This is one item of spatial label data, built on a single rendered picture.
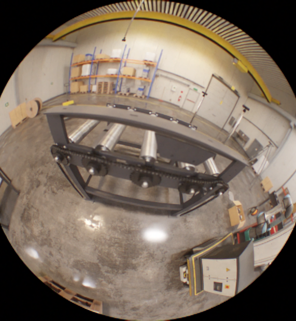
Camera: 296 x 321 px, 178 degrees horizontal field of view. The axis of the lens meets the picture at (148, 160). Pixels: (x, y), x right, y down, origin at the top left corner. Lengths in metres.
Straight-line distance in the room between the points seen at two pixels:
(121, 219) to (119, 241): 0.30
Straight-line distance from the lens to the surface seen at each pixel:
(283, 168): 10.22
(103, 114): 0.33
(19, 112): 7.44
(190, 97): 9.87
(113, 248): 1.31
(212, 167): 0.87
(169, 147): 0.43
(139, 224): 1.31
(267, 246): 1.42
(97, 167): 0.52
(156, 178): 0.49
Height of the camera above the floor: 1.28
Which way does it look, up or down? 44 degrees down
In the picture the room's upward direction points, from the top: 20 degrees clockwise
